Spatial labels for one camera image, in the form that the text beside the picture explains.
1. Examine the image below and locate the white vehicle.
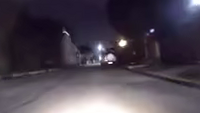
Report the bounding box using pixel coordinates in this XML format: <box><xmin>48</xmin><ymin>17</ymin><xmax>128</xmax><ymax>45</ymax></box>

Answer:
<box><xmin>103</xmin><ymin>51</ymin><xmax>118</xmax><ymax>66</ymax></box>

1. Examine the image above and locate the pale building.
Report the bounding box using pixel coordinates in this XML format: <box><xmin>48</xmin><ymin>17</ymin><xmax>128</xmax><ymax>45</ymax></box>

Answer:
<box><xmin>58</xmin><ymin>30</ymin><xmax>83</xmax><ymax>68</ymax></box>

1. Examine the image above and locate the grey concrete road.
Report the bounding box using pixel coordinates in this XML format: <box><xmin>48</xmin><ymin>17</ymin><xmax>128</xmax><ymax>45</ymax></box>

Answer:
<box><xmin>0</xmin><ymin>58</ymin><xmax>200</xmax><ymax>113</ymax></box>

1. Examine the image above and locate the dark tree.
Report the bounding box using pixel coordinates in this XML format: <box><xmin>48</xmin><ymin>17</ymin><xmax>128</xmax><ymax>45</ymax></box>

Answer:
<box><xmin>108</xmin><ymin>0</ymin><xmax>166</xmax><ymax>60</ymax></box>

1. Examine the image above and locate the raised pavement with kerb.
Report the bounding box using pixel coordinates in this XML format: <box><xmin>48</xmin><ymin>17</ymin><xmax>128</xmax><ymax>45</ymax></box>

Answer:
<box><xmin>124</xmin><ymin>59</ymin><xmax>200</xmax><ymax>99</ymax></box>

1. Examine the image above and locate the pale kerb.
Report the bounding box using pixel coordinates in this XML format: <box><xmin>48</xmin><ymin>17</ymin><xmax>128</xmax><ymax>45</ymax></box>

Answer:
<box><xmin>0</xmin><ymin>67</ymin><xmax>60</xmax><ymax>83</ymax></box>

